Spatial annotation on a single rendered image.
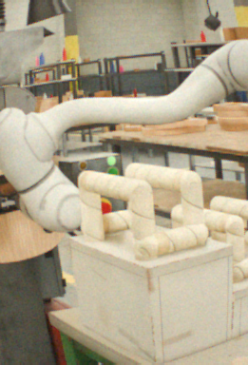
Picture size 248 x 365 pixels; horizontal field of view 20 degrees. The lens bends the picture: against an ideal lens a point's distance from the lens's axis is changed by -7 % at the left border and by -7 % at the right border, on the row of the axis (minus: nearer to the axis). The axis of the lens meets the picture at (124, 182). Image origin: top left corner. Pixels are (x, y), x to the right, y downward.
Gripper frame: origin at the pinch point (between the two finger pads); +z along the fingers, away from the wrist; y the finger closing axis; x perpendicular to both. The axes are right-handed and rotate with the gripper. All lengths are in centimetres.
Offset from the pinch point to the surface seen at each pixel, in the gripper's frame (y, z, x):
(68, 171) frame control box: 26.5, 19.0, -1.8
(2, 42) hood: 0.3, -10.8, 40.5
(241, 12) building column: 702, 738, 92
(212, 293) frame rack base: -2, -91, -7
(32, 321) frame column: 8, 35, -50
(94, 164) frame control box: 33.7, 16.7, -1.5
